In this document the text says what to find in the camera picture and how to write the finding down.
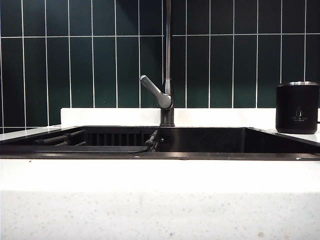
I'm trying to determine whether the grey faucet lever handle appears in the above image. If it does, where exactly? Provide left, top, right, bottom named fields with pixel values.
left=139, top=74, right=174, bottom=110

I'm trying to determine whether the black steel-rimmed mug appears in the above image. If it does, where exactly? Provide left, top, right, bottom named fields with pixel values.
left=275, top=81, right=320, bottom=135

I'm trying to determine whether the black sink drain rack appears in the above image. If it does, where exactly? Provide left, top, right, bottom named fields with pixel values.
left=32, top=128, right=160, bottom=153

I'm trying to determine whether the black kitchen sink basin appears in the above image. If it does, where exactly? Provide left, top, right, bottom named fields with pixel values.
left=0, top=125, right=320, bottom=161

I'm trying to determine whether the dark chrome faucet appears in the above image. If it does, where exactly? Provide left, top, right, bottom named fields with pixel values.
left=159, top=0, right=175, bottom=128

